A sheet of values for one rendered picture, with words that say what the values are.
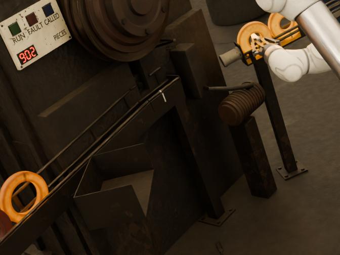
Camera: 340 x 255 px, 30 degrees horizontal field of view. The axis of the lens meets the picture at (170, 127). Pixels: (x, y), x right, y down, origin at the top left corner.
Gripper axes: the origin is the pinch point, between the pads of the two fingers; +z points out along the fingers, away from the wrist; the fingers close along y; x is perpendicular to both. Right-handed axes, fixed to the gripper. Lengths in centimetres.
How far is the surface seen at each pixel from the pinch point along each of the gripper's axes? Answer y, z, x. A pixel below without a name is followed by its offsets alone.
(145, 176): -67, -58, -6
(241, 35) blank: -5.4, 0.6, 3.8
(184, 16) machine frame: -23.7, 19.7, 14.2
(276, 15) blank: 11.8, 0.8, 5.9
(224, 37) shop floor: 33, 210, -90
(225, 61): -16.0, -1.4, -4.0
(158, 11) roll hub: -38, -15, 34
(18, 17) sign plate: -87, -21, 53
